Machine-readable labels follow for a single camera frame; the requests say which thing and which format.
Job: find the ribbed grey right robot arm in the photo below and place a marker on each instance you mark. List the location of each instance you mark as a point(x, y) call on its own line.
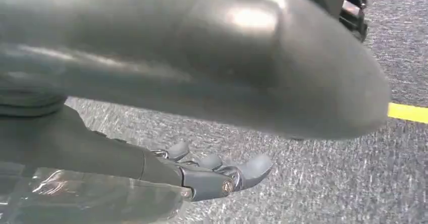
point(30, 107)

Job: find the black robot leg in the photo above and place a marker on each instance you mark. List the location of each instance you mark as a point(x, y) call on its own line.
point(351, 12)

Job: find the yellow floor tape strip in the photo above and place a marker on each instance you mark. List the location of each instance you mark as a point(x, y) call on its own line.
point(409, 113)

